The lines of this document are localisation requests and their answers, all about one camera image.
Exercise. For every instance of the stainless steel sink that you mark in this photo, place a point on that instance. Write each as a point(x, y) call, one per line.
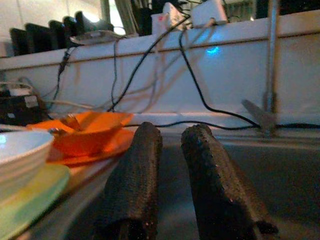
point(275, 175)

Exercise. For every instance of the orange bowl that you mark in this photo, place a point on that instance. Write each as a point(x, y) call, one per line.
point(100, 135)

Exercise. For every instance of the silver metal dish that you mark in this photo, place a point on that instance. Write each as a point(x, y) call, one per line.
point(95, 37)

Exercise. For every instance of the white bowl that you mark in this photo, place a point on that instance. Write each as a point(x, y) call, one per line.
point(22, 152)

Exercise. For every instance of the black rectangular block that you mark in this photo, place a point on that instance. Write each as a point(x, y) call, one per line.
point(82, 21)
point(18, 41)
point(58, 33)
point(38, 37)

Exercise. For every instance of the black charger box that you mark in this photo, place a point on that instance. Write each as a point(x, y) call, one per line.
point(20, 110)

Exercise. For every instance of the green plate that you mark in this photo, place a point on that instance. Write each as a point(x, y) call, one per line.
point(32, 200)

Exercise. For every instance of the orange plate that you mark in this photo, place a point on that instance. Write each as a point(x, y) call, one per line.
point(117, 150)

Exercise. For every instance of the white power adapter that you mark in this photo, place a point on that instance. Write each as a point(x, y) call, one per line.
point(208, 12)

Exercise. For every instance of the grey metal faucet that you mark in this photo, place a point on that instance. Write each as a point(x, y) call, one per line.
point(272, 75)

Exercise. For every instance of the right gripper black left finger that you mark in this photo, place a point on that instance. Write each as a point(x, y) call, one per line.
point(135, 180)

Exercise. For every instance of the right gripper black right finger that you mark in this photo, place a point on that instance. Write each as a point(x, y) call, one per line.
point(212, 185)

